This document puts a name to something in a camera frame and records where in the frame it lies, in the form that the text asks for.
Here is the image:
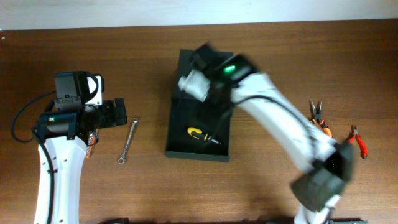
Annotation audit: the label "silver combination wrench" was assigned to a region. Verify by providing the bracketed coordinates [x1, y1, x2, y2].
[118, 117, 139, 165]

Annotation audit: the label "dark green hinged box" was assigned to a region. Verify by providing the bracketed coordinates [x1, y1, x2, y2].
[164, 49, 234, 162]

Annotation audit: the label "yellow black screwdriver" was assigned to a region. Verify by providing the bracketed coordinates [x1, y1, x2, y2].
[187, 127, 221, 144]

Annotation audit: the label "orange black needle-nose pliers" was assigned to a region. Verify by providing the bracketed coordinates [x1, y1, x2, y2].
[309, 100, 333, 138]

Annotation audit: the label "red handled cutting pliers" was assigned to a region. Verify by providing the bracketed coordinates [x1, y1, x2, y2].
[346, 125, 368, 159]

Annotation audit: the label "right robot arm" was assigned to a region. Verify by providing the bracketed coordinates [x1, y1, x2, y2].
[178, 44, 354, 223]

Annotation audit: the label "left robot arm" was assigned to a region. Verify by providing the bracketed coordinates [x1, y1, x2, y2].
[32, 71, 127, 223]

